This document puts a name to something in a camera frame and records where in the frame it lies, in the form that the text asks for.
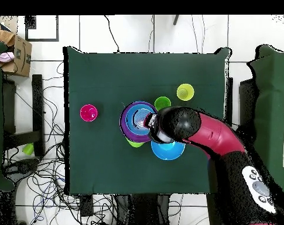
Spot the green cup on floor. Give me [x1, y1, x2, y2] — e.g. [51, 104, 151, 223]
[22, 142, 35, 156]

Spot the green plastic cup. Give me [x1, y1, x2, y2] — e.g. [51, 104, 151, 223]
[153, 96, 172, 111]

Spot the yellow plastic cup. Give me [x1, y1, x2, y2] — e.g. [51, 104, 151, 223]
[176, 83, 195, 102]

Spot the large blue plastic bowl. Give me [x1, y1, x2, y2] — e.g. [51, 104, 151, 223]
[150, 139, 186, 161]

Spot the black square frame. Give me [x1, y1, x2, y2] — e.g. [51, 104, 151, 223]
[24, 15, 60, 42]

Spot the black cabinet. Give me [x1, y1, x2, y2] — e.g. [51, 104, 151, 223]
[238, 78, 258, 139]

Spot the dark green tablecloth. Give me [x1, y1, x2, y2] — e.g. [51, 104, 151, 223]
[63, 46, 231, 195]

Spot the purple plastic bowl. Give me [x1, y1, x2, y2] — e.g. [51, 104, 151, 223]
[119, 101, 158, 143]

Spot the cardboard box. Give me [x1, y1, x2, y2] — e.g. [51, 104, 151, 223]
[0, 24, 33, 78]

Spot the dark grey machine foot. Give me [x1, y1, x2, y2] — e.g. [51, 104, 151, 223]
[5, 159, 39, 175]

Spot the black metal stand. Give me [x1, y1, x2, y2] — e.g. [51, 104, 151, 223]
[2, 74, 45, 158]

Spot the small patterned blue bowl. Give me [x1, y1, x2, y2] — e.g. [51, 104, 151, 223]
[124, 107, 154, 136]

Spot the green plastic bowl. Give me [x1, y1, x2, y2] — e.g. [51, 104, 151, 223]
[126, 138, 146, 148]

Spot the black cable bundle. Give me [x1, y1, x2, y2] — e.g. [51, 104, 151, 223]
[3, 62, 117, 225]

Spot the black power adapter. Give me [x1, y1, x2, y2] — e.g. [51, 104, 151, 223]
[80, 195, 94, 217]

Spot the pink cloth bundle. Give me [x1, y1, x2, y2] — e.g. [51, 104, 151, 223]
[0, 52, 15, 63]

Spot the pink plastic cup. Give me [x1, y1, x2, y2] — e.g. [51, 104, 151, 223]
[80, 104, 98, 122]

